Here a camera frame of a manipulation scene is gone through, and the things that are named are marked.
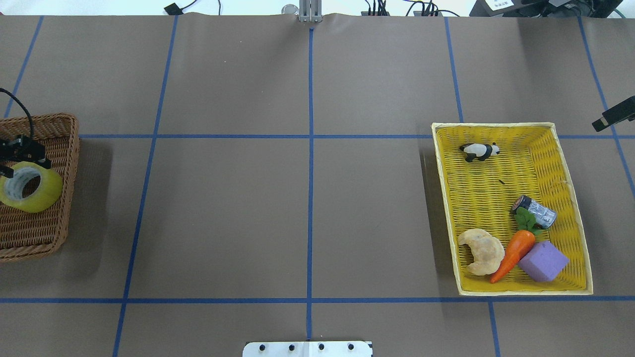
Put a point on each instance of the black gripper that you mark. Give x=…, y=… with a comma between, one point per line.
x=21, y=148

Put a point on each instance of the yellow tape roll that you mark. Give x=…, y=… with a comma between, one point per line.
x=44, y=195

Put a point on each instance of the brown wicker basket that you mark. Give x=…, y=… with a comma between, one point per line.
x=27, y=235

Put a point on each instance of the yellow woven basket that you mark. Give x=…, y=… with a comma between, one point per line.
x=479, y=195

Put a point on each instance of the small black phone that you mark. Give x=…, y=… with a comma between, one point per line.
x=173, y=10

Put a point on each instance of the black white panda figure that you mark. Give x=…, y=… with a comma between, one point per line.
x=480, y=152

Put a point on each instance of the beige croissant toy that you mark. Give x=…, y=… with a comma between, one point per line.
x=487, y=251

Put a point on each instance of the orange toy carrot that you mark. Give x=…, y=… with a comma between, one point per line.
x=519, y=244

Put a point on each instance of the small silver can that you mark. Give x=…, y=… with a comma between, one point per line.
x=544, y=217

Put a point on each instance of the purple foam block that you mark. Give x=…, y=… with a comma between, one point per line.
x=543, y=262

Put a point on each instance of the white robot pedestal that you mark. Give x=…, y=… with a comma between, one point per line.
x=309, y=349

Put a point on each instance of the aluminium frame post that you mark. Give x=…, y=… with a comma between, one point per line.
x=310, y=11

